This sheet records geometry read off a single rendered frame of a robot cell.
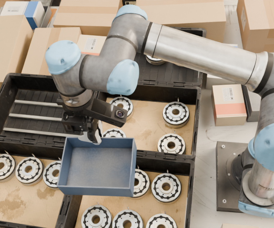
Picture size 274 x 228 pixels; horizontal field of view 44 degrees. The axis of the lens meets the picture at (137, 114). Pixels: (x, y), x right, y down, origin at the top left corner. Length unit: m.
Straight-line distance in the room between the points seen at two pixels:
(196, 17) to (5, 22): 0.89
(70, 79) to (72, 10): 1.07
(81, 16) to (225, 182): 1.02
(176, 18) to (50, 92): 0.64
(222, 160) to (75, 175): 0.60
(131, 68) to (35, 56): 0.98
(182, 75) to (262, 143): 0.80
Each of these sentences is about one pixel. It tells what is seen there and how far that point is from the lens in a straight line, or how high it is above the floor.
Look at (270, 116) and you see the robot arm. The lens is 0.75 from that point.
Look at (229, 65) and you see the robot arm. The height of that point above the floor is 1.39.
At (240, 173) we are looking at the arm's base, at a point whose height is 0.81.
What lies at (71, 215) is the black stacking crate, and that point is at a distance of 1.19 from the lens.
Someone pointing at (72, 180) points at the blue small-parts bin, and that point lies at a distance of 1.02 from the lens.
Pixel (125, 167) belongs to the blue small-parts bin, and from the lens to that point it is 1.00.
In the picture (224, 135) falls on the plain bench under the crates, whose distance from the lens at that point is 1.47.
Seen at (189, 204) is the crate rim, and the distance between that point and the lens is 1.11.
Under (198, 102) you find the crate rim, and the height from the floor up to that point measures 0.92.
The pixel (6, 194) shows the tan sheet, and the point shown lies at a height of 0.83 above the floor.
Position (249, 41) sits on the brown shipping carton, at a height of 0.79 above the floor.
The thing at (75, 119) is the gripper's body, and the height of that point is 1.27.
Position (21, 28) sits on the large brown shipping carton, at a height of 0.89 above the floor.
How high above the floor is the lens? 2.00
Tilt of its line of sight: 59 degrees down
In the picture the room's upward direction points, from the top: 11 degrees counter-clockwise
